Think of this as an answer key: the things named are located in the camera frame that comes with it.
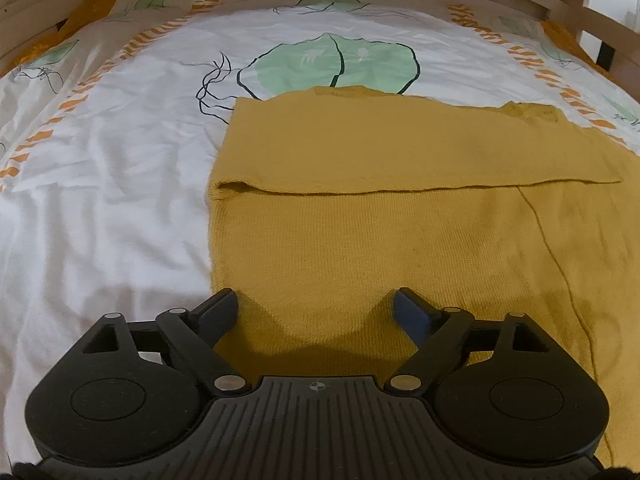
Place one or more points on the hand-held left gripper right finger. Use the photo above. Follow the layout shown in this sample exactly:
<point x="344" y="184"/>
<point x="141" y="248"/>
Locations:
<point x="411" y="308"/>

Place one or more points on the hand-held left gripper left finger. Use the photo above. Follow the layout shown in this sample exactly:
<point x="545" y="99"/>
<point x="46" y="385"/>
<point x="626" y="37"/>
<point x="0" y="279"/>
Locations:
<point x="223" y="306"/>

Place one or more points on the yellow knitted sweater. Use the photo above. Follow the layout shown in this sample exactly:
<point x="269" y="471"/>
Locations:
<point x="350" y="240"/>

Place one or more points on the white leaf print bedsheet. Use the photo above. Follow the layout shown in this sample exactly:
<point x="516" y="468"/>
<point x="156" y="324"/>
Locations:
<point x="125" y="160"/>

